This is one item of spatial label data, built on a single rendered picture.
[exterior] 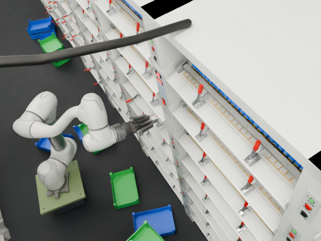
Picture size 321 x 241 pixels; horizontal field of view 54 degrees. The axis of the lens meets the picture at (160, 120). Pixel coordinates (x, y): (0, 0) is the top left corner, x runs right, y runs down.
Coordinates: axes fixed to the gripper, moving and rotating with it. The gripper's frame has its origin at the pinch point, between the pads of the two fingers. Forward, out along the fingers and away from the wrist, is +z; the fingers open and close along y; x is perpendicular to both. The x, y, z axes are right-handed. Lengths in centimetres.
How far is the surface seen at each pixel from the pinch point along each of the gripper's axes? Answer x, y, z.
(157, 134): -27.2, -9.7, 7.7
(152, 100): 13.9, -0.3, -3.0
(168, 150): -27.5, 4.9, 7.4
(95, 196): -112, -38, -31
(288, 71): 78, 67, -5
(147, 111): -8.1, -13.9, 2.2
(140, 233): -69, 26, -23
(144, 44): 51, 4, -11
